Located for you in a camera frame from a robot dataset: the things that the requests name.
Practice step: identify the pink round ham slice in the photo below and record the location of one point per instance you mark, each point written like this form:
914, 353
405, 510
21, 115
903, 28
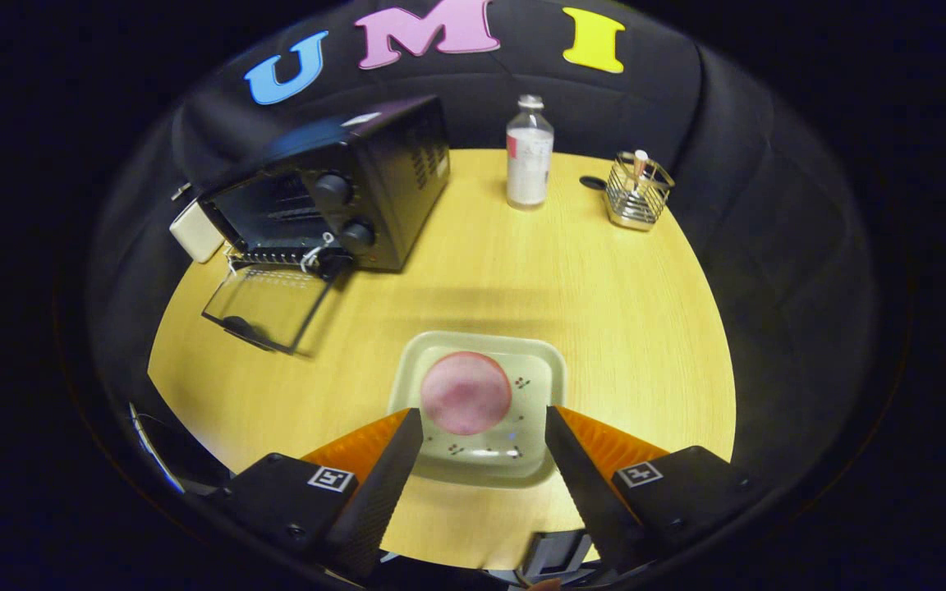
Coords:
465, 394

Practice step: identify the black toaster oven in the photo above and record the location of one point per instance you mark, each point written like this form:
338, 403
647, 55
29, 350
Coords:
391, 180

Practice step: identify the white bread toaster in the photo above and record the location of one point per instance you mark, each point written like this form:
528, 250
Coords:
196, 234

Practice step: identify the clear glass bottle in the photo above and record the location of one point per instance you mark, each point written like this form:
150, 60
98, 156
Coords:
529, 164

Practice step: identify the cream square plate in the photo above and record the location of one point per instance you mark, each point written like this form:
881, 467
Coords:
534, 369

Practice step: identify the small white tube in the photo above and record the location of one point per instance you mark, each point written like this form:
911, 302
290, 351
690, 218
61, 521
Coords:
640, 162

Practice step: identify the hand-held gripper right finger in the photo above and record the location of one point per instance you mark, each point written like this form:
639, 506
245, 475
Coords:
592, 501

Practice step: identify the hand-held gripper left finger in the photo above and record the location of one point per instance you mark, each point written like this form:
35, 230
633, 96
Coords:
374, 501

